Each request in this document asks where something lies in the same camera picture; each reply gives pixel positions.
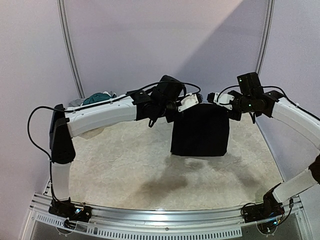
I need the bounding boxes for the black trousers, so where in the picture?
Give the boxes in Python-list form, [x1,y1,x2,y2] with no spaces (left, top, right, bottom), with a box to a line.
[170,103,230,157]

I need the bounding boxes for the right aluminium corner post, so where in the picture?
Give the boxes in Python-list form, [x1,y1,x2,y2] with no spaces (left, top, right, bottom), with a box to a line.
[255,0,275,75]

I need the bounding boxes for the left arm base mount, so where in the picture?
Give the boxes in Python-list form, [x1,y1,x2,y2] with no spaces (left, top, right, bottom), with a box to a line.
[48,198,93,230]

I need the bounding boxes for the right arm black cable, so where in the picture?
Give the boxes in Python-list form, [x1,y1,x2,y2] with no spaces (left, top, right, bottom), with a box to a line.
[214,84,288,125]

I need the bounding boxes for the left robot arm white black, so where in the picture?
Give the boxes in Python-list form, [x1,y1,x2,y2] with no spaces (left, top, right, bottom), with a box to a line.
[49,88,184,217]

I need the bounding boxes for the white garment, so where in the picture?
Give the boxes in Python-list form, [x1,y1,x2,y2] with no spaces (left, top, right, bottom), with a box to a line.
[103,91,117,98]

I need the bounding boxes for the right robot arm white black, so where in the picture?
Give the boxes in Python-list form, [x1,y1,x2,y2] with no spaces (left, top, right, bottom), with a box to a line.
[216,90,320,203]

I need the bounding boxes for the teal green garment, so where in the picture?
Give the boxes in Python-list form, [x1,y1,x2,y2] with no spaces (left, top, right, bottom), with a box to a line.
[82,92,112,106]

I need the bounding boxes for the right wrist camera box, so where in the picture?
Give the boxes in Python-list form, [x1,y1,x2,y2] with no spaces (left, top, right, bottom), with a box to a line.
[206,92,235,110]

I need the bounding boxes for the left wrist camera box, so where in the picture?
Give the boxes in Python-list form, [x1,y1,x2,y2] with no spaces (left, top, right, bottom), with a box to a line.
[177,93,203,112]

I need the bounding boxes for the aluminium corner post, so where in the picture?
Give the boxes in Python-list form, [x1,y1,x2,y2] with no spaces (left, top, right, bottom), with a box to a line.
[255,0,275,75]
[57,0,85,98]

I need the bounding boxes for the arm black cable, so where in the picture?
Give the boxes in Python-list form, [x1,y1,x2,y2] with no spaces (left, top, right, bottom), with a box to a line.
[26,81,202,201]
[214,84,288,125]

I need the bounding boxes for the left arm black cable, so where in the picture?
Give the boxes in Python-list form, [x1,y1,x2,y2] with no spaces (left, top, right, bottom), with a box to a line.
[26,81,202,201]

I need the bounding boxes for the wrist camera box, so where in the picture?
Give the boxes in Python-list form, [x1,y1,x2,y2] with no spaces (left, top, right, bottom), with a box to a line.
[177,93,203,112]
[206,92,235,110]

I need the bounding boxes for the aluminium front rail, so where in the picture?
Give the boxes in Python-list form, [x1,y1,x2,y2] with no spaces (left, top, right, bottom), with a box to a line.
[22,194,312,240]

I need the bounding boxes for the left aluminium corner post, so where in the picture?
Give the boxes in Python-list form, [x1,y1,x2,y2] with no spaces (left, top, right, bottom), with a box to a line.
[57,0,85,98]

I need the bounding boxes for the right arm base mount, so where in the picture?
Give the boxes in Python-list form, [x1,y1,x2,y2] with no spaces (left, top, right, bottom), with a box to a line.
[240,191,294,236]

